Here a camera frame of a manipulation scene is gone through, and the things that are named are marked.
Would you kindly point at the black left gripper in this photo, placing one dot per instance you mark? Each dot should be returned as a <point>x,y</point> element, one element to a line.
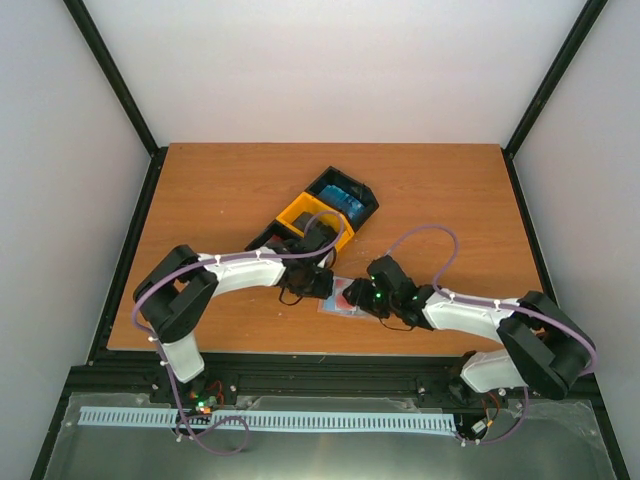
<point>324,291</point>

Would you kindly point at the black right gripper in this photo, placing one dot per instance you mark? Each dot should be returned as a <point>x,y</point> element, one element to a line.
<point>359,295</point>

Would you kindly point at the pink card holder wallet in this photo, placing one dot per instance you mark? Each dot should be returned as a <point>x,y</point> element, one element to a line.
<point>360,314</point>

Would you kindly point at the red credit card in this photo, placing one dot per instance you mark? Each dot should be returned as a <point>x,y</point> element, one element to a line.
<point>337,303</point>

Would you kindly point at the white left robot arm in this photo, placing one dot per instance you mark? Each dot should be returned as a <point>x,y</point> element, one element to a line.
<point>170,301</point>

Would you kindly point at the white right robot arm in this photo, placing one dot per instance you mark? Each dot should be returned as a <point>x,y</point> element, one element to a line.
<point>541,347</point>

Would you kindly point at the black cards in yellow bin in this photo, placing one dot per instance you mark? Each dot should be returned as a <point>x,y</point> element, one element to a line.
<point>308,223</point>

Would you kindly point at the black bin with red cards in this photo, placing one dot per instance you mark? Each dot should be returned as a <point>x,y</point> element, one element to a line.
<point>276,237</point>

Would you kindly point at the stack of blue cards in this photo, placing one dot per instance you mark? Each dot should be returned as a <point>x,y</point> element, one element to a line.
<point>347,203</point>

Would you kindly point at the black bin with blue cards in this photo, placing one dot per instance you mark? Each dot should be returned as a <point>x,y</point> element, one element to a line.
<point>333,176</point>

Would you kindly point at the yellow plastic bin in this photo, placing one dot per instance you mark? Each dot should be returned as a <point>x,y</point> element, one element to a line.
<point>307,211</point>

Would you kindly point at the black aluminium frame rail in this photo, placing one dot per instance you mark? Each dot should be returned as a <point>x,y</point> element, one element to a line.
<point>129,372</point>

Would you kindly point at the light blue cable duct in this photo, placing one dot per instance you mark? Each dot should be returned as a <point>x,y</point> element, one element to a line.
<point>274,421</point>

